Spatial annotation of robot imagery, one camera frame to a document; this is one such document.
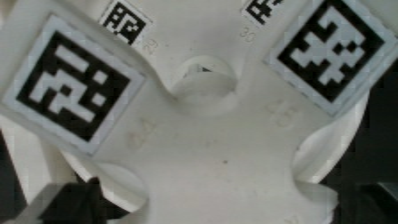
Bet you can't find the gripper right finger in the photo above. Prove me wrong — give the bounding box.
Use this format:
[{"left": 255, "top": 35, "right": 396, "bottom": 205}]
[{"left": 334, "top": 182, "right": 398, "bottom": 224}]

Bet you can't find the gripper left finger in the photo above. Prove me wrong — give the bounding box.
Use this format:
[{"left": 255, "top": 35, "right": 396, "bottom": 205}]
[{"left": 10, "top": 177, "right": 129, "bottom": 224}]

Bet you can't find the white cross-shaped table base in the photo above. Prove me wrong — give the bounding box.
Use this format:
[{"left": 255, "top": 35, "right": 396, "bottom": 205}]
[{"left": 0, "top": 0, "right": 398, "bottom": 224}]

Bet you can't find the white cylindrical table leg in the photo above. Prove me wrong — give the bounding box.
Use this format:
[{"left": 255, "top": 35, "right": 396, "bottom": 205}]
[{"left": 170, "top": 55, "right": 238, "bottom": 116}]

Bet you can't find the white round table top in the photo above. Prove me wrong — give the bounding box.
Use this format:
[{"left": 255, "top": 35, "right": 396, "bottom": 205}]
[{"left": 0, "top": 0, "right": 316, "bottom": 78}]

